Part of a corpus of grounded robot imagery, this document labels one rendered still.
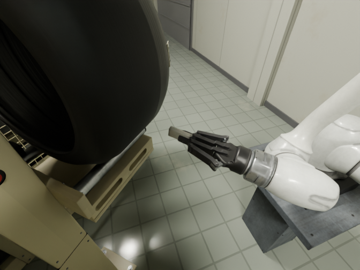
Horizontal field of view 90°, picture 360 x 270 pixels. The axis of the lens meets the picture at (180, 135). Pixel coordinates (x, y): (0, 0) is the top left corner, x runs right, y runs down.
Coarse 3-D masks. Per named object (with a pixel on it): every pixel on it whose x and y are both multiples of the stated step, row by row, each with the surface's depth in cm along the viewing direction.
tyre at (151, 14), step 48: (0, 0) 25; (48, 0) 26; (96, 0) 29; (144, 0) 39; (0, 48) 60; (48, 48) 28; (96, 48) 30; (144, 48) 38; (0, 96) 61; (48, 96) 72; (96, 96) 33; (144, 96) 42; (48, 144) 56; (96, 144) 41
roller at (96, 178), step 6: (144, 132) 74; (138, 138) 71; (132, 144) 69; (126, 150) 66; (120, 156) 63; (108, 162) 59; (114, 162) 61; (96, 168) 57; (102, 168) 58; (108, 168) 59; (90, 174) 55; (96, 174) 56; (102, 174) 57; (84, 180) 54; (90, 180) 54; (96, 180) 56; (78, 186) 52; (84, 186) 53; (90, 186) 54; (84, 192) 52
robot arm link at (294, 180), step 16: (288, 160) 45; (288, 176) 42; (304, 176) 42; (320, 176) 42; (272, 192) 46; (288, 192) 42; (304, 192) 41; (320, 192) 41; (336, 192) 41; (320, 208) 42
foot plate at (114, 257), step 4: (104, 248) 121; (104, 252) 118; (108, 252) 119; (112, 252) 119; (108, 256) 117; (112, 256) 117; (116, 256) 117; (120, 256) 117; (112, 260) 115; (116, 260) 115; (120, 260) 115; (124, 260) 115; (116, 264) 114; (120, 264) 114; (124, 264) 114; (128, 264) 114; (132, 264) 114; (120, 268) 112; (124, 268) 112; (128, 268) 112; (132, 268) 112
